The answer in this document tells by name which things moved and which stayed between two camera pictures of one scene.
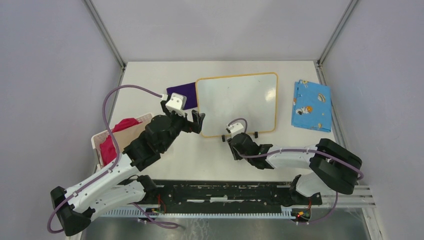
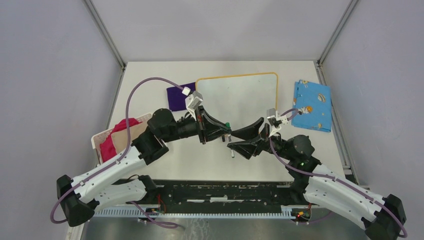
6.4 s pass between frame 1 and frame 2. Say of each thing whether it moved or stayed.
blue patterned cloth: stayed
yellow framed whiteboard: stayed
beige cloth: stayed
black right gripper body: moved
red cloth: stayed
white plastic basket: stayed
